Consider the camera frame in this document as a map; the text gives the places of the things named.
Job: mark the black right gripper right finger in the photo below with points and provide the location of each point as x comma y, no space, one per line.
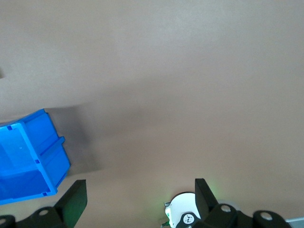
213,213

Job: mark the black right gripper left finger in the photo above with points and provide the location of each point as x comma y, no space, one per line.
64,211

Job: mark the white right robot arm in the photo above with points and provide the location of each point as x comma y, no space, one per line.
183,206

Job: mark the blue plastic bin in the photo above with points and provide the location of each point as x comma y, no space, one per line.
21,161

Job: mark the brown table mat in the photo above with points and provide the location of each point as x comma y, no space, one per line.
166,59

